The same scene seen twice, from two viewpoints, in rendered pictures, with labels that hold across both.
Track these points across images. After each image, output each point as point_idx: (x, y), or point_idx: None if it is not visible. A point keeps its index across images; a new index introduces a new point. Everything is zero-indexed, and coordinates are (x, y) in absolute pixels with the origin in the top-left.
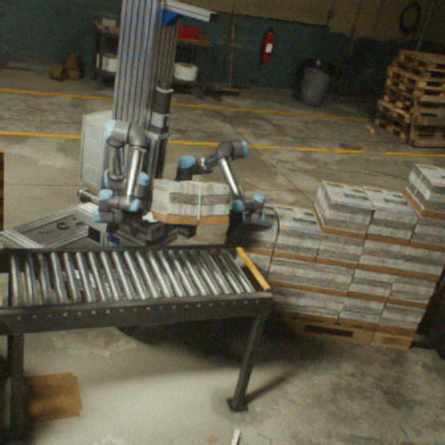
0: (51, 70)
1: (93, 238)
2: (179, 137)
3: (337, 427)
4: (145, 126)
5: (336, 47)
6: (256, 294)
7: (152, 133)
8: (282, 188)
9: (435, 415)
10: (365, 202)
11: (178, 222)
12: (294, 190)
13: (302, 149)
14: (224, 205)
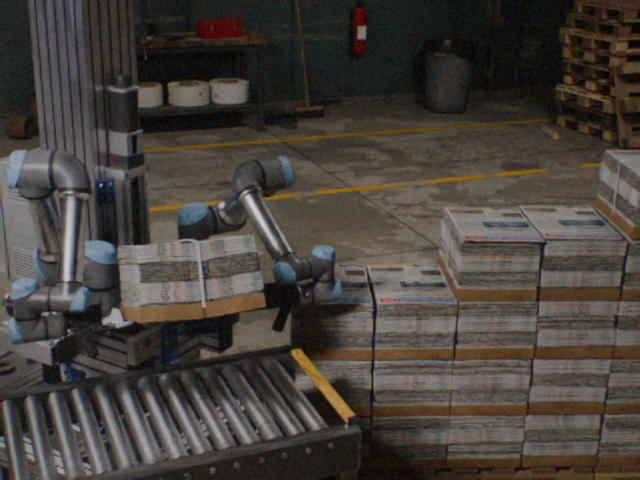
0: (8, 124)
1: (53, 381)
2: (224, 194)
3: None
4: (100, 159)
5: (472, 14)
6: (328, 432)
7: (114, 169)
8: (408, 248)
9: None
10: (524, 231)
11: (165, 319)
12: (429, 248)
13: (438, 181)
14: (252, 273)
